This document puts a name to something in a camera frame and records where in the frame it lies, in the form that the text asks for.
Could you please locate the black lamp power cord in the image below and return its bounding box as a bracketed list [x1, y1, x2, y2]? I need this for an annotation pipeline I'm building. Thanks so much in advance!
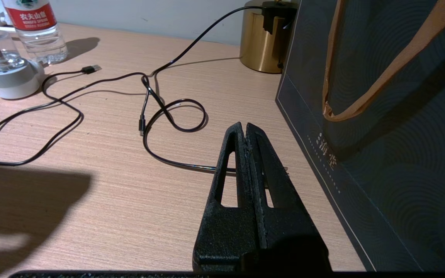
[143, 5, 289, 174]

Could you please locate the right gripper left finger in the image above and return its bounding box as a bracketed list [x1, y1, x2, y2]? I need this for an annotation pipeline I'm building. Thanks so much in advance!
[193, 122, 262, 271]

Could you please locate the black USB cable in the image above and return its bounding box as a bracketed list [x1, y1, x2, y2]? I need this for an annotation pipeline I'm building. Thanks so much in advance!
[0, 64, 102, 168]

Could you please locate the clear water bottle red cap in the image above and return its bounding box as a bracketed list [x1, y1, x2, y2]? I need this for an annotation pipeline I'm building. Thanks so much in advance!
[2, 0, 68, 64]

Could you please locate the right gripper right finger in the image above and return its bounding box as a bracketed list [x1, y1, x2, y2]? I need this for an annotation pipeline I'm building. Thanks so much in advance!
[246, 123, 332, 271]

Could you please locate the brass desk lamp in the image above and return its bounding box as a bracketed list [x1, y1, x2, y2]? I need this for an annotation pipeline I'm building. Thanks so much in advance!
[239, 0, 299, 74]

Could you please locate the black box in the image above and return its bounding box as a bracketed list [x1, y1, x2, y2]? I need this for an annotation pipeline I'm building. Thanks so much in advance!
[275, 0, 445, 272]

